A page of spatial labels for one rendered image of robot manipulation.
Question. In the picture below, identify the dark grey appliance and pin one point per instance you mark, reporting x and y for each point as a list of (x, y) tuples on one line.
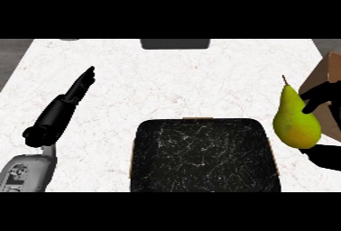
[(175, 43)]

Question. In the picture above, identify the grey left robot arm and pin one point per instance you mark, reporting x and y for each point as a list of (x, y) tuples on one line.
[(27, 173)]

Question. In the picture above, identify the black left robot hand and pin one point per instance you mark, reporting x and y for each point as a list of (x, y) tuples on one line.
[(55, 115)]

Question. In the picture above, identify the black tray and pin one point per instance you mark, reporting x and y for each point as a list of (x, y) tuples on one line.
[(205, 156)]

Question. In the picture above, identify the brown cardboard box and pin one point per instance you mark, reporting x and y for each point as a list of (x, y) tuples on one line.
[(324, 87)]

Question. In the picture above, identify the green yellow pear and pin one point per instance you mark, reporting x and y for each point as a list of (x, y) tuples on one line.
[(296, 120)]

